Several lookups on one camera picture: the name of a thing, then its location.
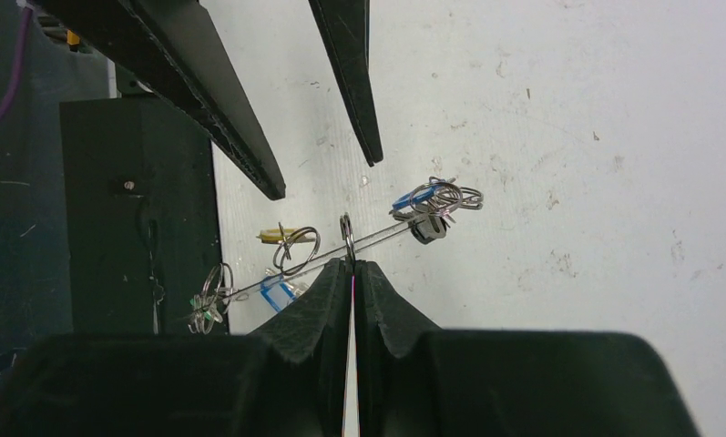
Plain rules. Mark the yellow tagged key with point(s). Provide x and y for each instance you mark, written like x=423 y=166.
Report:
x=276 y=236

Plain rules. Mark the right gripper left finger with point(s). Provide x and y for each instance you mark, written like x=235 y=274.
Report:
x=285 y=378

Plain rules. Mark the blue tagged key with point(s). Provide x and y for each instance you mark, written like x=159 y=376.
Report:
x=279 y=292
x=421 y=198

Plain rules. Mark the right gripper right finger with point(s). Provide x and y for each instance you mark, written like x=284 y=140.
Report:
x=418 y=379

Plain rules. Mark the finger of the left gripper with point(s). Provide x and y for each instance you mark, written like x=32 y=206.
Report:
x=173 y=48
x=344 y=26

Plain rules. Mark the metal key ring plate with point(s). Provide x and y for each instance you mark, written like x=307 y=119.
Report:
x=295 y=260

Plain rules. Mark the black tagged key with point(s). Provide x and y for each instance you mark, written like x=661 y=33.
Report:
x=427 y=229

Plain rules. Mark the green tagged key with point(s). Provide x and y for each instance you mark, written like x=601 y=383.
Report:
x=202 y=307

